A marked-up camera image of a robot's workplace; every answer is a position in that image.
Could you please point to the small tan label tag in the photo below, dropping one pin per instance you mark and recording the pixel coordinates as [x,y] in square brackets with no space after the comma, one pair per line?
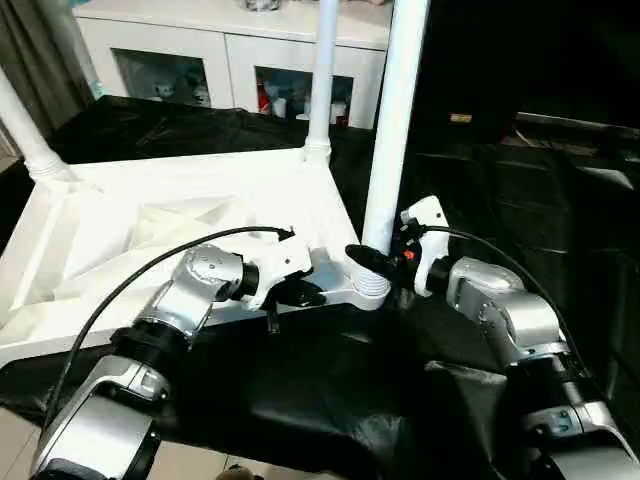
[461,118]

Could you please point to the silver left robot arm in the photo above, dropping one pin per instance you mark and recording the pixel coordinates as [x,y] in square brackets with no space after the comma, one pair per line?
[190,290]

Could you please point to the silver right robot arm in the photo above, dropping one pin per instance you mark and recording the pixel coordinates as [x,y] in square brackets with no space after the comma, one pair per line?
[510,305]

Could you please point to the white plastic table top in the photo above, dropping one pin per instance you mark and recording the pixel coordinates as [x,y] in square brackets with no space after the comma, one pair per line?
[175,190]

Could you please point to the black plastic sheet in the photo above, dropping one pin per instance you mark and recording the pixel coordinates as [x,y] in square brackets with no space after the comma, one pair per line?
[325,390]

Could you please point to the white glass-door cabinet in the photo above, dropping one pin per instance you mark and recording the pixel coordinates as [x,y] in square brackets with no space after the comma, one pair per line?
[225,35]

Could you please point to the light blue strip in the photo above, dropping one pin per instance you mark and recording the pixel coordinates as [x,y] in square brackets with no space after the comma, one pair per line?
[95,82]

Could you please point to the black backdrop cloth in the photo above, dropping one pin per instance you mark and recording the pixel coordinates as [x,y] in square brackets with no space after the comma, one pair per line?
[550,55]

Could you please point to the white plastic table leg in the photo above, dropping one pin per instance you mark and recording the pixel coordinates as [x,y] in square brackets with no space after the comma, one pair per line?
[321,75]
[395,125]
[30,135]

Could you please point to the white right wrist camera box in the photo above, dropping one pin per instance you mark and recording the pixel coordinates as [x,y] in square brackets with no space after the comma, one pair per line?
[425,215]

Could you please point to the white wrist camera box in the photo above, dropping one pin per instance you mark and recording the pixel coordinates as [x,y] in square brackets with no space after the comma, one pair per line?
[425,215]
[280,260]

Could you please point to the grey curtain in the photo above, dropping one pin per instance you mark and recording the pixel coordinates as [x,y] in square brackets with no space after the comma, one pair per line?
[35,55]

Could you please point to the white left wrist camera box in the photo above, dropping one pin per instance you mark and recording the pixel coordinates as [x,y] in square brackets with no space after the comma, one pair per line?
[280,260]

